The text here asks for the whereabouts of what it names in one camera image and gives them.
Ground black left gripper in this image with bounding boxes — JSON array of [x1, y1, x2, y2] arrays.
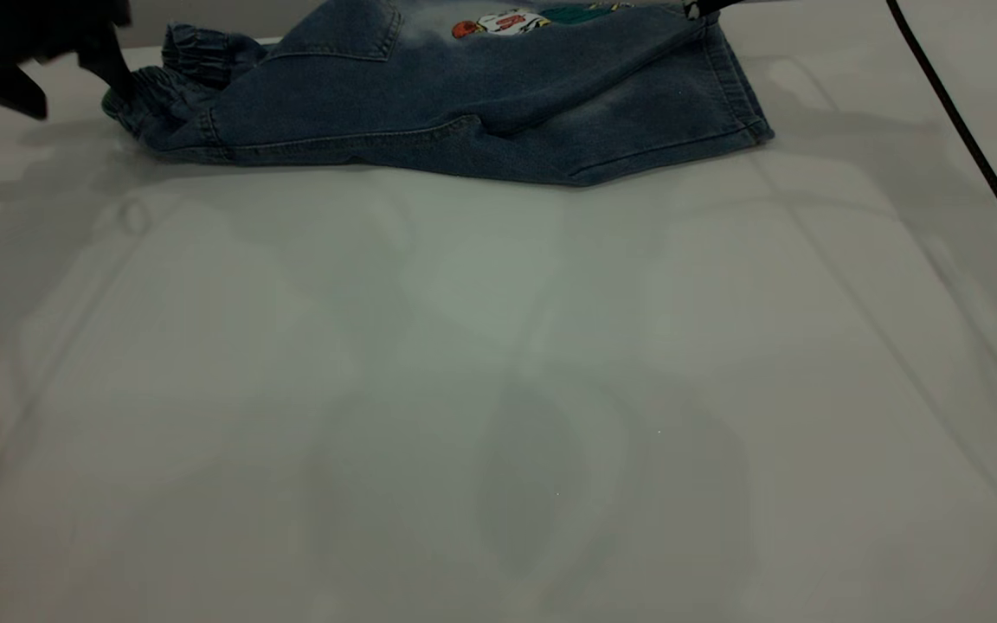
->
[[0, 0, 138, 122]]

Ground blue denim kids pants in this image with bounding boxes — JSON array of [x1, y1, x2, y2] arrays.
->
[[100, 0, 776, 188]]

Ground thick black cable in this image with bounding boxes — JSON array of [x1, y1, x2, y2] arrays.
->
[[886, 0, 997, 293]]

